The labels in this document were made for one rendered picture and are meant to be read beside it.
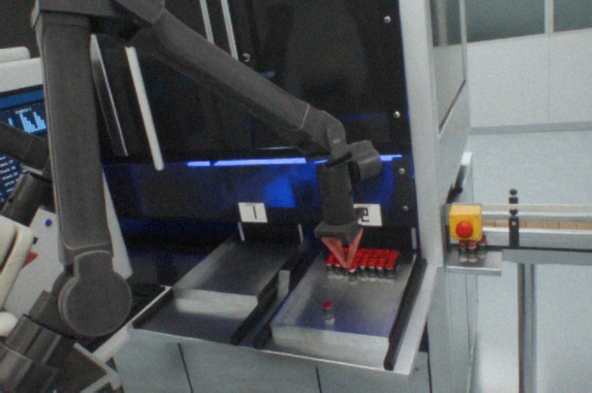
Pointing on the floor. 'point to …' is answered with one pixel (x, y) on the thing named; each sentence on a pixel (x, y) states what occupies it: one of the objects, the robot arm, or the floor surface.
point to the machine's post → (425, 154)
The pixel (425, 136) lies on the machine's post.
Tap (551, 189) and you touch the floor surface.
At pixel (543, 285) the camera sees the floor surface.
